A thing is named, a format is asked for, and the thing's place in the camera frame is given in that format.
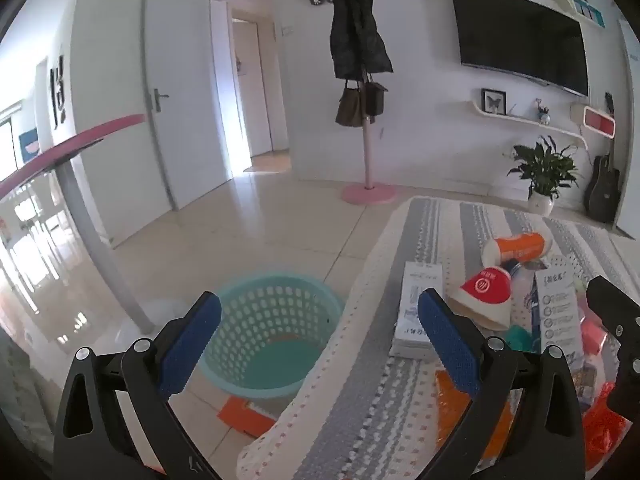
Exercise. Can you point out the small figurine ornament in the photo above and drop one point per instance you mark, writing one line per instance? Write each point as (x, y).
(543, 115)

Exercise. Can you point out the pink edged glass table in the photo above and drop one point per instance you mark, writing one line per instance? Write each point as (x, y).
(100, 132)

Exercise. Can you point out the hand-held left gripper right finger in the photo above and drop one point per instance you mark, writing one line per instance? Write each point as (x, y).
(450, 345)

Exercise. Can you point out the white wavy wall shelf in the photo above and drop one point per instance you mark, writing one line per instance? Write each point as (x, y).
(530, 121)

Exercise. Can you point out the blue picture cards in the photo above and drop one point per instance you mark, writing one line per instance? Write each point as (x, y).
(586, 9)

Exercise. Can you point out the white door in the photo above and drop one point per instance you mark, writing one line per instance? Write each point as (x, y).
(185, 110)

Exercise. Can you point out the orange white paper sheet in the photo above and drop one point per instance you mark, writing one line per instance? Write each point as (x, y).
(240, 415)

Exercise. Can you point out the black wall decal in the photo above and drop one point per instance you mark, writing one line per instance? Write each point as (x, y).
(57, 95)

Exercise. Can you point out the green potted plant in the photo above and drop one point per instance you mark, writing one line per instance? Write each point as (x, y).
(545, 170)

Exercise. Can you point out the red white paper cup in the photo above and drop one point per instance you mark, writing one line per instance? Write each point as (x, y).
(485, 287)

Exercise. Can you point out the small teal plastic item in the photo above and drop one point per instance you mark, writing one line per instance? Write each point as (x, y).
(519, 337)

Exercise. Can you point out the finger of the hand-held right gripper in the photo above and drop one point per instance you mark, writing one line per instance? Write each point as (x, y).
(607, 295)

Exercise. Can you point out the orange plastic wrapper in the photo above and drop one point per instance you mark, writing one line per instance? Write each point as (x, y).
(447, 410)

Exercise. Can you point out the teal plastic laundry basket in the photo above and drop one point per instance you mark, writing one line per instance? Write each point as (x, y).
(280, 360)

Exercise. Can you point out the red white wall box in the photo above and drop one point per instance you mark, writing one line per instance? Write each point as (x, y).
(598, 121)

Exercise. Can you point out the black coat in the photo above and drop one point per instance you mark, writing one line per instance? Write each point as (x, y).
(357, 30)

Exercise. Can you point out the orange white paper cup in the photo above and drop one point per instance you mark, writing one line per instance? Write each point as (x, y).
(520, 247)

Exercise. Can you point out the red crinkled packet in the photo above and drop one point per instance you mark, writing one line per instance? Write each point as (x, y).
(600, 430)

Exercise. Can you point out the white flat carton box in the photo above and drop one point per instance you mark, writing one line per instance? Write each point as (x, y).
(412, 300)

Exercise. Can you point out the black acoustic guitar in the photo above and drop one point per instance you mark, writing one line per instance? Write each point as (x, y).
(602, 192)

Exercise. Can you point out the black flat television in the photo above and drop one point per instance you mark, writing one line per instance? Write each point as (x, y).
(520, 35)

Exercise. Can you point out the blue white printed box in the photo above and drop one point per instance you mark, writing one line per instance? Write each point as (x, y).
(560, 305)

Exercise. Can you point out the pink coat rack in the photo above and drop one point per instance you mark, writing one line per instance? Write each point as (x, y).
(368, 160)

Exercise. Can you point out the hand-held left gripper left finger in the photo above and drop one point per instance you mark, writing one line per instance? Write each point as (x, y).
(192, 345)

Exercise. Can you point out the black butterfly picture frame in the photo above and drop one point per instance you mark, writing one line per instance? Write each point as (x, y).
(493, 101)

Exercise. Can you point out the pink plastic packet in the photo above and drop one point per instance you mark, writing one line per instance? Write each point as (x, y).
(592, 332)

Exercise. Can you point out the grey white striped rug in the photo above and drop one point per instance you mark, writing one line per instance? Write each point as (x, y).
(360, 400)

